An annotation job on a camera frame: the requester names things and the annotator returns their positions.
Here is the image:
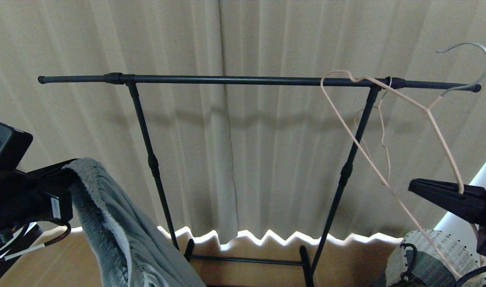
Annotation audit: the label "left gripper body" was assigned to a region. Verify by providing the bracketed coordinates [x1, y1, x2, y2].
[0, 169, 74, 240]

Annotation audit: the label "pink clothes hanger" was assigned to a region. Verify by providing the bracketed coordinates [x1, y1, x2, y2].
[354, 78, 393, 188]
[320, 42, 486, 279]

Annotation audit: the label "pale grey shorts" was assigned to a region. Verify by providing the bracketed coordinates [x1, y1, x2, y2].
[63, 157, 207, 287]

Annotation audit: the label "white laundry basket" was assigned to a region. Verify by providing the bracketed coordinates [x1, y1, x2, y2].
[373, 229, 486, 287]

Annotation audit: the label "black clothes rack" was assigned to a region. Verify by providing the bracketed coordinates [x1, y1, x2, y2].
[38, 72, 482, 287]

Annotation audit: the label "beige curtain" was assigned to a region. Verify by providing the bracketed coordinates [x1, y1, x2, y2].
[0, 0, 486, 244]

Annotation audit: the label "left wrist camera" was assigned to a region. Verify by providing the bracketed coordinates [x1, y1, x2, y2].
[0, 117, 34, 171]

